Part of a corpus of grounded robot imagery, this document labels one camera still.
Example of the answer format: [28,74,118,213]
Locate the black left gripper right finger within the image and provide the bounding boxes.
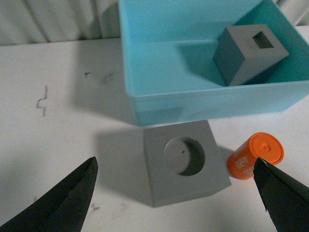
[253,158,309,232]

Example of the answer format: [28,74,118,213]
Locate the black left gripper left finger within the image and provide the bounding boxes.
[0,157,98,232]

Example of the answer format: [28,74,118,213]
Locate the gray cube with round hole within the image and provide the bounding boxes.
[143,120,231,207]

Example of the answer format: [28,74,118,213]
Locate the gray cube with rectangular hole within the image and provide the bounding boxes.
[213,24,289,86]

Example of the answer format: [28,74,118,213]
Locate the light blue plastic box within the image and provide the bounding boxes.
[118,0,309,126]

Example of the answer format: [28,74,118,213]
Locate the orange cylinder part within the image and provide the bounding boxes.
[227,132,284,180]

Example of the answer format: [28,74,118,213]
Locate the white pleated curtain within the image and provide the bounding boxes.
[0,0,309,46]

